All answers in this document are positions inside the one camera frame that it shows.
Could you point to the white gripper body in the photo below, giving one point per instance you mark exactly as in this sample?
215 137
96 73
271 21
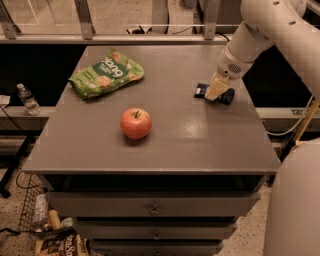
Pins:
229 67

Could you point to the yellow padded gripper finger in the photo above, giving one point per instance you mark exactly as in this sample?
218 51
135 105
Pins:
218 85

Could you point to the blue rxbar blueberry bar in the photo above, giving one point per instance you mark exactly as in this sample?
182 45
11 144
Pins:
226 98

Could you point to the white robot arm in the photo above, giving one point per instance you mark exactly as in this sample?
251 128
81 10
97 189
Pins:
267 23

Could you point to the red apple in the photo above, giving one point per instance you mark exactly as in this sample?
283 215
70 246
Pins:
135 123

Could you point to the green snack bag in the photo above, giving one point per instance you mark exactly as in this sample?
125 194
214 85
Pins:
106 76

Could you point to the clear plastic water bottle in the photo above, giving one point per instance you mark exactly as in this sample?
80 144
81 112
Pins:
28 100

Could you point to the brown snack bag on floor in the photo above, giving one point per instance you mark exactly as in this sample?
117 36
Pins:
71 245

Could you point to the plastic bottle in basket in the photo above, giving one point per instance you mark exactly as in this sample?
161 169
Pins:
40 214

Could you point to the metal railing frame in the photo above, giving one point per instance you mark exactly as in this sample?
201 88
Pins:
120 22

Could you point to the wire basket on floor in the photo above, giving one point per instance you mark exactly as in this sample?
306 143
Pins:
33 188

